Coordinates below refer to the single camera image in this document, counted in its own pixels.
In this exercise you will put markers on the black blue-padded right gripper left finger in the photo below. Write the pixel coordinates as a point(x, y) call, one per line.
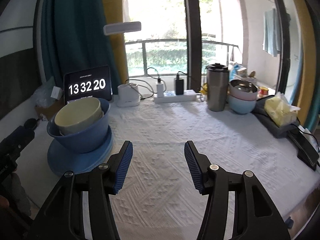
point(79, 206)

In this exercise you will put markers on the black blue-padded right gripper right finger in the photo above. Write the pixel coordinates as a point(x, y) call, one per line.
point(255, 214)

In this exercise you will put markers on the light blue top plate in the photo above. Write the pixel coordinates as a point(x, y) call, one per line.
point(60, 159)

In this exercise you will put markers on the large dark blue bowl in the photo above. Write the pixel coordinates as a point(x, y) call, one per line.
point(87, 140)

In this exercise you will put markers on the cream ceramic bowl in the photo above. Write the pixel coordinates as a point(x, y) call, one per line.
point(78, 115)

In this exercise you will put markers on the person's left hand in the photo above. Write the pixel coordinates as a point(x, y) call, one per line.
point(4, 203)

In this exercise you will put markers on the black flat device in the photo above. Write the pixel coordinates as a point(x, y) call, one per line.
point(308, 153)

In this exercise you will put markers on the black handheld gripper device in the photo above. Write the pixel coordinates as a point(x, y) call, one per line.
point(11, 148)

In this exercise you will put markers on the white tablecloth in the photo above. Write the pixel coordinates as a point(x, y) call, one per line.
point(158, 199)

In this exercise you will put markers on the dark grey pouch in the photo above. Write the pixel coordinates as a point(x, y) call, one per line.
point(265, 119)

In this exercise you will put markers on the brown cardboard box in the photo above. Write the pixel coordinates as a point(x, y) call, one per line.
point(48, 113)

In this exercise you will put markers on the yellow tissue pack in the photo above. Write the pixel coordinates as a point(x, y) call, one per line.
point(280, 111)

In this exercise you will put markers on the light blue small bowl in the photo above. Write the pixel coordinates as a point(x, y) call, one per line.
point(241, 106)

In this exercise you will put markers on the clear plastic bag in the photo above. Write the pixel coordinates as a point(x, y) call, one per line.
point(42, 95)

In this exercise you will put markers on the small white box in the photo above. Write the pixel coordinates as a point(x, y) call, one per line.
point(56, 93)

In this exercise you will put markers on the steel-lined pink bowl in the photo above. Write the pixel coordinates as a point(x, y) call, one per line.
point(243, 90)

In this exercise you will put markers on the white lamp base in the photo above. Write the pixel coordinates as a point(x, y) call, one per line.
point(129, 95)

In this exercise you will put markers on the black tablet clock display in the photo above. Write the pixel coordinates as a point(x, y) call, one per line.
point(91, 82)

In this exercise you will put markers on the stainless steel travel tumbler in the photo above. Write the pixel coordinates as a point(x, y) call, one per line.
point(217, 83)

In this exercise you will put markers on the white power strip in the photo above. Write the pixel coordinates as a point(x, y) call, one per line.
point(170, 96)

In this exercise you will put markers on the black charger adapter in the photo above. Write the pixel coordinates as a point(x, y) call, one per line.
point(179, 85)

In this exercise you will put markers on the white charger plug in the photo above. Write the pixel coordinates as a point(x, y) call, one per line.
point(161, 87)

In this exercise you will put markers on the balcony metal railing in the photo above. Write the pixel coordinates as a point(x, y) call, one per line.
point(169, 55)

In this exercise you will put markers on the hanging blue towel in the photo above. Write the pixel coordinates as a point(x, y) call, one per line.
point(272, 35)

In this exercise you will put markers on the teal curtain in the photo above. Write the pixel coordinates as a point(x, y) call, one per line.
point(72, 39)

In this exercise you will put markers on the mustard yellow curtain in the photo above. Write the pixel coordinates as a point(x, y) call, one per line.
point(113, 10)

